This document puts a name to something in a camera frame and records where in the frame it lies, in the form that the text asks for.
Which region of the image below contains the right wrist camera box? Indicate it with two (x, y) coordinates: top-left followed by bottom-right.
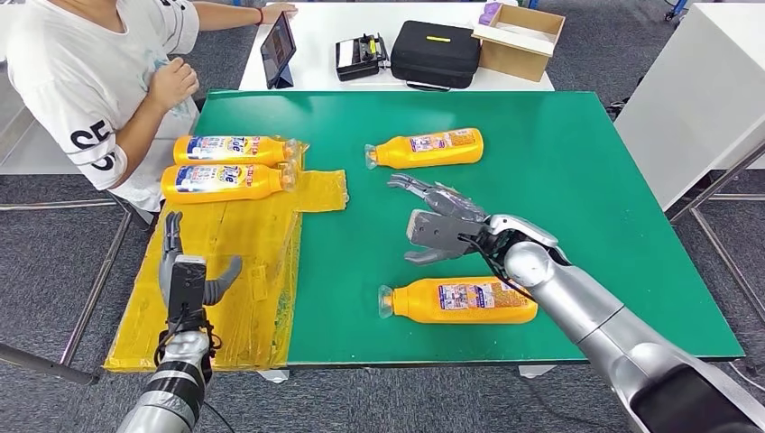
(406, 208), (486, 253)

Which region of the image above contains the grey metal table frame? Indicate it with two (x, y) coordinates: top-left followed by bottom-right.
(668, 142), (765, 333)

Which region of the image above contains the person's right hand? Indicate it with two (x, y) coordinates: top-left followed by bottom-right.
(146, 56), (200, 112)

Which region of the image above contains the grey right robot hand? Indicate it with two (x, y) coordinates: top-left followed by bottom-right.
(387, 173), (489, 266)

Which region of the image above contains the grey metal tube frame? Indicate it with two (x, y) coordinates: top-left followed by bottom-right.
(0, 194), (151, 387)

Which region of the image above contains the black tablet on stand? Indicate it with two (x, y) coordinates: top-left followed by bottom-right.
(260, 10), (299, 89)

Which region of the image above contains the yellow taped plastic sheet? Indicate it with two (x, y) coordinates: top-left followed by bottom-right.
(102, 138), (350, 373)

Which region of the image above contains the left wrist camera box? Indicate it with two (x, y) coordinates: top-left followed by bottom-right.
(166, 254), (208, 322)

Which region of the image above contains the black carrying case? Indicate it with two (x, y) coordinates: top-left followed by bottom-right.
(390, 20), (483, 92)

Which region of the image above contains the person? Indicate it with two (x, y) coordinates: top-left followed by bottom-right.
(5, 0), (299, 213)

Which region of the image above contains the brown cardboard box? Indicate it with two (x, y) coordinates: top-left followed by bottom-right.
(472, 3), (567, 83)

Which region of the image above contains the orange detergent bottle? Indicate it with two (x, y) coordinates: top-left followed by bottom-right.
(377, 275), (539, 326)
(364, 127), (484, 170)
(172, 135), (302, 169)
(161, 162), (299, 206)

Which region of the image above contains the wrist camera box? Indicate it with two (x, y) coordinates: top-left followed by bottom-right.
(406, 208), (486, 253)
(166, 254), (208, 322)

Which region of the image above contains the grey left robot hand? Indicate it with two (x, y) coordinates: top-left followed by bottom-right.
(159, 210), (244, 308)

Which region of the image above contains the black remote controller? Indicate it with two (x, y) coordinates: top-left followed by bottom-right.
(335, 33), (391, 82)

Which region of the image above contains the white cabinet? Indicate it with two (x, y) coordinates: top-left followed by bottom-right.
(613, 1), (765, 211)

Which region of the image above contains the person's left hand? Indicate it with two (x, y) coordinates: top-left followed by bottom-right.
(262, 3), (299, 25)

